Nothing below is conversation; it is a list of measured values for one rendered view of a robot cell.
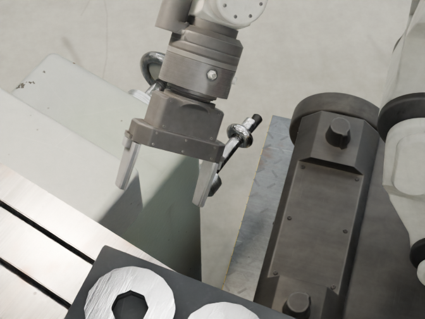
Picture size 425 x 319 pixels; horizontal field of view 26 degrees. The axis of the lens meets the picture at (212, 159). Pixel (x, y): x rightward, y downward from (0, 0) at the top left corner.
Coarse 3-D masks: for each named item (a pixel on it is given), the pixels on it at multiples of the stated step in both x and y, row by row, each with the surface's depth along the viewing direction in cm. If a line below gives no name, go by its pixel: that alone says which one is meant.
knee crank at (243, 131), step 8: (248, 120) 177; (256, 120) 179; (232, 128) 174; (240, 128) 173; (248, 128) 176; (232, 136) 175; (240, 136) 174; (248, 136) 174; (232, 144) 174; (240, 144) 175; (248, 144) 175; (224, 152) 173; (232, 152) 173; (216, 176) 169; (216, 184) 169
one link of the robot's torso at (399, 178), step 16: (400, 128) 116; (416, 128) 115; (400, 144) 118; (416, 144) 116; (384, 160) 123; (400, 160) 120; (416, 160) 119; (384, 176) 126; (400, 176) 123; (416, 176) 122; (400, 192) 132; (416, 192) 125; (400, 208) 139; (416, 208) 138; (416, 224) 142; (416, 240) 146; (416, 256) 147
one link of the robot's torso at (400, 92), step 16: (416, 0) 115; (416, 16) 103; (416, 32) 105; (400, 48) 120; (416, 48) 109; (400, 64) 112; (416, 64) 111; (400, 80) 115; (416, 80) 114; (384, 96) 121; (400, 96) 117; (416, 96) 115; (384, 112) 119; (400, 112) 117; (416, 112) 115; (384, 128) 120
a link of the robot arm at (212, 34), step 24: (168, 0) 107; (192, 0) 110; (216, 0) 104; (240, 0) 105; (264, 0) 106; (168, 24) 107; (192, 24) 109; (216, 24) 108; (240, 24) 106; (192, 48) 107; (216, 48) 107; (240, 48) 110
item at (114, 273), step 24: (96, 264) 95; (120, 264) 95; (144, 264) 95; (96, 288) 92; (120, 288) 92; (144, 288) 92; (168, 288) 92; (192, 288) 93; (216, 288) 93; (72, 312) 92; (96, 312) 90; (120, 312) 92; (144, 312) 92; (168, 312) 90; (192, 312) 92; (216, 312) 90; (240, 312) 90; (264, 312) 92
